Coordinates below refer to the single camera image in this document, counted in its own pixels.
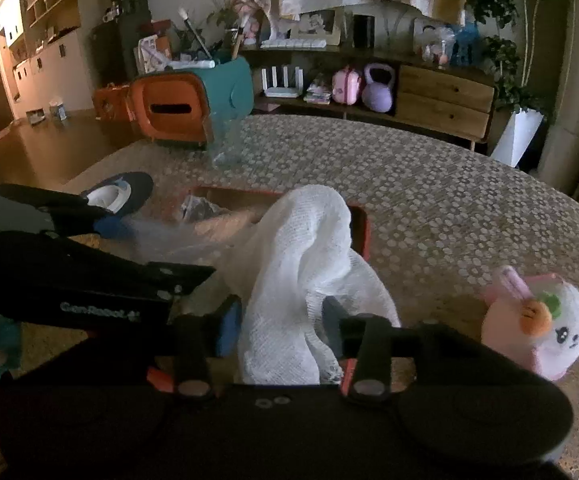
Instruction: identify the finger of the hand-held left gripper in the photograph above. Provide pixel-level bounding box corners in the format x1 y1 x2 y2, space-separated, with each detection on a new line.
0 182 92 208
44 205 137 240

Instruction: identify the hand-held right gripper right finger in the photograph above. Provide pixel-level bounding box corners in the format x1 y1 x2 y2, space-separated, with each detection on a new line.
321 295 475 405

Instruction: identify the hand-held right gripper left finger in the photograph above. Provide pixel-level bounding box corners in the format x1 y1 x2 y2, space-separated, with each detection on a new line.
172 295 244 402

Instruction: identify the white gauze cloth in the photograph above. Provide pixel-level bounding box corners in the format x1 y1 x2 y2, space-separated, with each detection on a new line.
236 184 403 387

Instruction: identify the orange storage box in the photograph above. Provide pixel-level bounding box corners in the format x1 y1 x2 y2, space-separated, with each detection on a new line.
146 185 417 396

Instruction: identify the large clear plastic bag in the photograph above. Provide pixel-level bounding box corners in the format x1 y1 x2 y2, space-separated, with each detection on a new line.
129 212 255 286

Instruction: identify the white router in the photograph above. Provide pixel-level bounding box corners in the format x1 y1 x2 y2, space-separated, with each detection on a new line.
262 66 304 99

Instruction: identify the white bunny plush toy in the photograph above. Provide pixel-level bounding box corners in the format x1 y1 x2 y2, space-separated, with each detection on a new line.
480 265 579 383

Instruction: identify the stack of small books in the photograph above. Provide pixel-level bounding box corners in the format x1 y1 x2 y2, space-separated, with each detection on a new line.
304 77 334 106

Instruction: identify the purple kettlebell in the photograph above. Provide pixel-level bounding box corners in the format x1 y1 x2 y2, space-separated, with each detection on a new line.
362 62 397 113

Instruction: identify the pink toy suitcase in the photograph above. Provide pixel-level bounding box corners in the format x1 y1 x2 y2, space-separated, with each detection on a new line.
332 65 366 107

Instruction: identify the pink doll figure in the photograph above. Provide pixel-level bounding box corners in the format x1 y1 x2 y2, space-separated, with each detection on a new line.
234 0 262 43

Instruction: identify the wooden sideboard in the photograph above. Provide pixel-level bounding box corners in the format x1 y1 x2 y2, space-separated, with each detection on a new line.
239 45 497 153

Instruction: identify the white planter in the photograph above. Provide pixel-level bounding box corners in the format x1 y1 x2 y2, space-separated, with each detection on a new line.
492 107 545 168

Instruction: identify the black cylinder speaker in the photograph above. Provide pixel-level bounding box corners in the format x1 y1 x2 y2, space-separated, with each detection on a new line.
353 14 376 50

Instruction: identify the clear plastic jar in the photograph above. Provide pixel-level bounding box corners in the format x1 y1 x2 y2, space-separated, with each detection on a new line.
419 25 455 66

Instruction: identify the blue toy figure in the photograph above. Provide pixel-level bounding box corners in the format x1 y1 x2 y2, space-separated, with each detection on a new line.
452 22 480 61

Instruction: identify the green potted plant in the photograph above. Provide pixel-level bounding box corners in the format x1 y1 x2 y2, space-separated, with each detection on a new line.
469 0 555 116

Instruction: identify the wall shelf unit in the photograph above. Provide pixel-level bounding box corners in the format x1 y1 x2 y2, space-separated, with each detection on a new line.
0 0 82 106

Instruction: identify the photo frame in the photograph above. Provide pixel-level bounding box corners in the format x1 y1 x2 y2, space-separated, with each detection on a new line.
289 9 343 47

